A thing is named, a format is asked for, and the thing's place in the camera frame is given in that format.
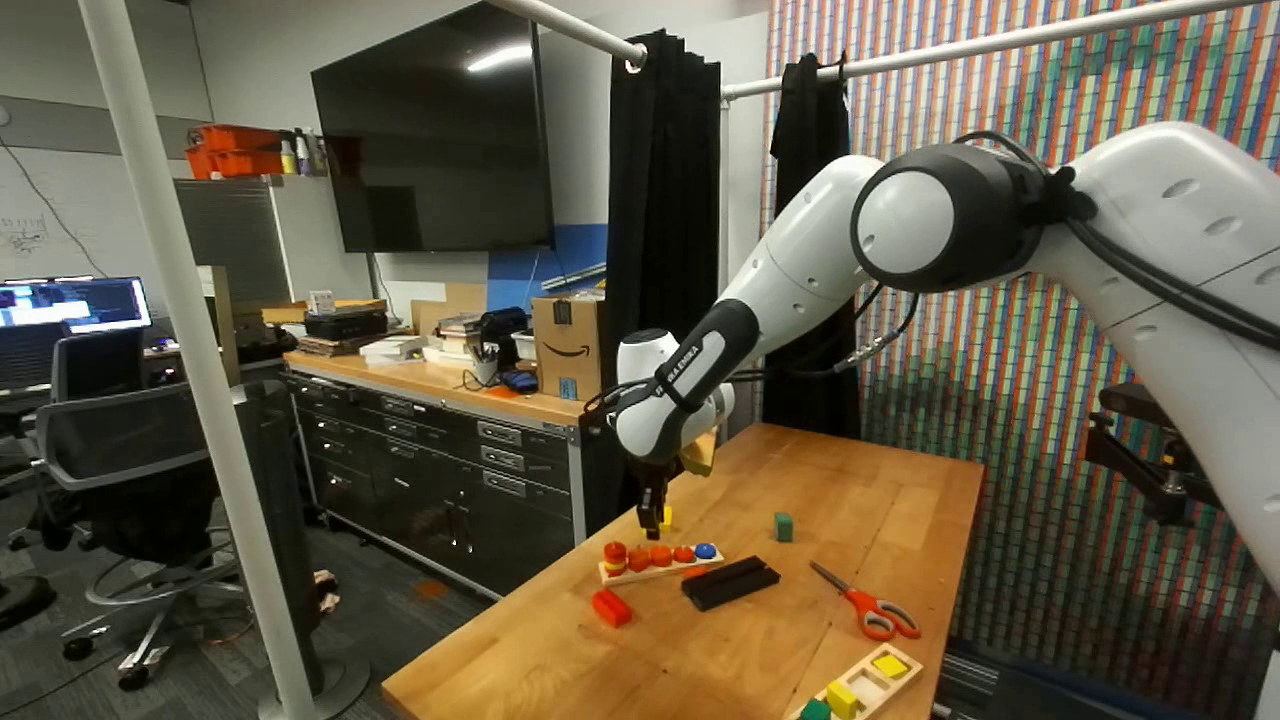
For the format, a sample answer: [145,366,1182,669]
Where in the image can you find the white countertop item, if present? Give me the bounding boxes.
[355,332,430,370]

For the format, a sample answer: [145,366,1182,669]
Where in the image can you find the lit computer monitor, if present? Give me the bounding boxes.
[0,271,157,335]

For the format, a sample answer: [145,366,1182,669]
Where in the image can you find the black countertop appliance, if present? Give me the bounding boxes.
[459,302,537,392]

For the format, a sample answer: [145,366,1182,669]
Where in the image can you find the large black wall television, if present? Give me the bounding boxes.
[307,3,559,255]

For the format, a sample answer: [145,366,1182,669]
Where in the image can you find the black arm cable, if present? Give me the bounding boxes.
[757,127,1280,383]

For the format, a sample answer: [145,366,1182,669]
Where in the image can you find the red toy brick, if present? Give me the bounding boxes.
[588,589,636,632]

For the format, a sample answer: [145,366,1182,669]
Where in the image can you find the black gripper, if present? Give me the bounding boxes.
[631,454,680,543]

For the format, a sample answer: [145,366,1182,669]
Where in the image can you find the wide black curtain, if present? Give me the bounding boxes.
[602,27,722,528]

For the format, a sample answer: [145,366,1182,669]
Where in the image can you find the wooden shape sorter board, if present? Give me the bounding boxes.
[786,639,929,720]

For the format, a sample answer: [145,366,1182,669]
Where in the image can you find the flat black box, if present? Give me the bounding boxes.
[301,306,390,342]

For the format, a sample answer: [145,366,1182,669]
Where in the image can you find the orange handled scissors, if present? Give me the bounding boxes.
[806,554,929,643]

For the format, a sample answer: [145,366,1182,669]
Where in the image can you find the black drawer cabinet wooden top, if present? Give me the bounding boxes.
[280,347,602,600]

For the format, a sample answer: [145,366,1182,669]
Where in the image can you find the short white frame rod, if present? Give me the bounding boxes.
[485,0,650,71]

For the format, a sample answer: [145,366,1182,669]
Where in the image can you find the long white curtain rod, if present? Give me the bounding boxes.
[715,0,1262,105]

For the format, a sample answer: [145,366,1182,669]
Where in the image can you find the wooden peg platform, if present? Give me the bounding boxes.
[594,537,732,589]

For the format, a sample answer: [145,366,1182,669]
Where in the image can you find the white frame pole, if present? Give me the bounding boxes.
[73,0,326,720]

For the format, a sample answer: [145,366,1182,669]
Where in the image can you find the black office chair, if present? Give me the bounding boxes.
[34,329,250,690]

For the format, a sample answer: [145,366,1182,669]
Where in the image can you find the narrow black curtain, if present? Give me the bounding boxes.
[763,52,863,438]

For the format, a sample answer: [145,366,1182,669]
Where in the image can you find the black rectangular block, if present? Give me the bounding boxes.
[674,552,784,615]

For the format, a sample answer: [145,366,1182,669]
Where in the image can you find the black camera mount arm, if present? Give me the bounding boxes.
[1078,379,1211,533]

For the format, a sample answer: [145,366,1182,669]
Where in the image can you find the orange storage box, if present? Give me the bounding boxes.
[185,123,290,189]

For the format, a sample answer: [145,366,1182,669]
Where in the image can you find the cardboard shipping box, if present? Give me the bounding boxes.
[526,290,609,407]

